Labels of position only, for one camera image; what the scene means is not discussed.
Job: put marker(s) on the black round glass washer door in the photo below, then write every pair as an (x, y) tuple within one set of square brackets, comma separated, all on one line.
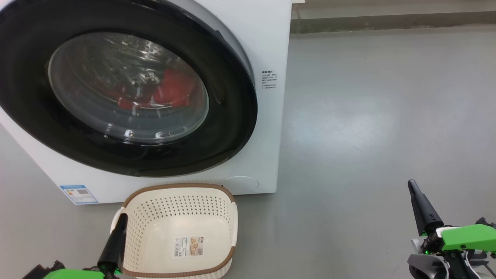
[(228, 116)]

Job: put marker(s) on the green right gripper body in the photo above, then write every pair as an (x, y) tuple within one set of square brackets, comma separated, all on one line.
[(465, 237)]

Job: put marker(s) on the printed text label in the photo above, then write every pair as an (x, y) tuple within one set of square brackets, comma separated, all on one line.
[(269, 80)]

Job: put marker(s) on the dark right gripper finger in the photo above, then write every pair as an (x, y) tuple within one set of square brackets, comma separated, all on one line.
[(424, 213)]

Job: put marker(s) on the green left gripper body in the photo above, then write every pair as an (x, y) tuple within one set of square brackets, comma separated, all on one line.
[(77, 274)]

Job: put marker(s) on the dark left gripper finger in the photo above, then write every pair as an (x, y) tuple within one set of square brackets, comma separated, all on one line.
[(114, 242)]

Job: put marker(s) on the cream laundry basket brown rim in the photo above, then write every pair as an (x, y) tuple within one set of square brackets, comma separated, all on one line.
[(182, 217)]

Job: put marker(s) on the red garment with white trim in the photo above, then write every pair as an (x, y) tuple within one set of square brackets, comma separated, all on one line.
[(176, 87)]

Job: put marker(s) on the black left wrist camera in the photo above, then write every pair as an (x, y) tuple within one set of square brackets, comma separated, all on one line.
[(46, 270)]

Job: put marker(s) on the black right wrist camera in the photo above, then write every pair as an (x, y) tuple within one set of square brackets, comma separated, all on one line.
[(485, 222)]

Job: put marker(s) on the blue energy label sticker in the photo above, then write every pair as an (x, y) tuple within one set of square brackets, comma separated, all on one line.
[(79, 194)]

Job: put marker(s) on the white front-load washing machine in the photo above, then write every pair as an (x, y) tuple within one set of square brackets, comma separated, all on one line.
[(267, 147)]

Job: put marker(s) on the round drain filter cover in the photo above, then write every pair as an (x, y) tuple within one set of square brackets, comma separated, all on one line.
[(240, 185)]

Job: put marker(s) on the printed product label sticker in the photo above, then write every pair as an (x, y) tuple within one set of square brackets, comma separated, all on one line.
[(188, 247)]

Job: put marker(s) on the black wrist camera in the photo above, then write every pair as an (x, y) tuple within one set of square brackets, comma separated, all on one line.
[(46, 270), (485, 222)]

